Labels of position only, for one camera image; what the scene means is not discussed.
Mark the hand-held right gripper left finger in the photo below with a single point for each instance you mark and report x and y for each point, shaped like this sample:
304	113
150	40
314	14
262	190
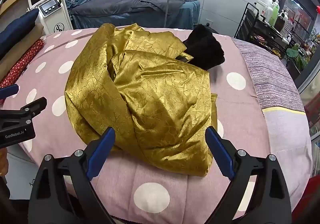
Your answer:
101	153

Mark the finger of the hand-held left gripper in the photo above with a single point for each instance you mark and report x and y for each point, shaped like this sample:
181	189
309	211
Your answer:
30	110
8	90

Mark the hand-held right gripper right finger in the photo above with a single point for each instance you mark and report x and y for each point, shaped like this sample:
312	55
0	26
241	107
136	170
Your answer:
220	153

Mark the gold fur-lined jacket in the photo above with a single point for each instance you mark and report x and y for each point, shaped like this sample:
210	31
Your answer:
150	93

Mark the person's left hand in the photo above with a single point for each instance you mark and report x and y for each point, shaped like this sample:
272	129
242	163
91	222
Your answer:
3	162

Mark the red patterned cloth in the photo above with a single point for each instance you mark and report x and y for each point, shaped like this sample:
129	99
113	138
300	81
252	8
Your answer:
22	62

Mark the pink polka dot quilt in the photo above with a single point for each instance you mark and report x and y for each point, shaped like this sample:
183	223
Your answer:
237	118

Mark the tan cushion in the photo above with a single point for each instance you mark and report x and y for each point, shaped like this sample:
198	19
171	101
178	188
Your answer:
20	50

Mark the navy pillow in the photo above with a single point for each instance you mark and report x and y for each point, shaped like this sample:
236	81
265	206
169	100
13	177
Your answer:
15	31

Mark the white beauty machine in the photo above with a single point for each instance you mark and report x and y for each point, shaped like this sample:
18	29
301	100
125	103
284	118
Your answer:
52	17

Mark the green potted plant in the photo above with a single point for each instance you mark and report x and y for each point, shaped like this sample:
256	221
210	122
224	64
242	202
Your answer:
297	57

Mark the black metal rack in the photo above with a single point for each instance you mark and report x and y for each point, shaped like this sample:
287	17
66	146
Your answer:
250	26

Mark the blue massage bed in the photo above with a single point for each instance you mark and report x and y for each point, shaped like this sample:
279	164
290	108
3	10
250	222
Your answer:
135	20

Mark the grey blanket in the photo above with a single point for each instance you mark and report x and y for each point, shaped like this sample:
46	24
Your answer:
130	2

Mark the row of toiletry bottles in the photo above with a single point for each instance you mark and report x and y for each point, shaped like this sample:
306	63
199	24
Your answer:
271	11

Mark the white wall socket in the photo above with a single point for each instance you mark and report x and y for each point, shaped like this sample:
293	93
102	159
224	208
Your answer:
210	24

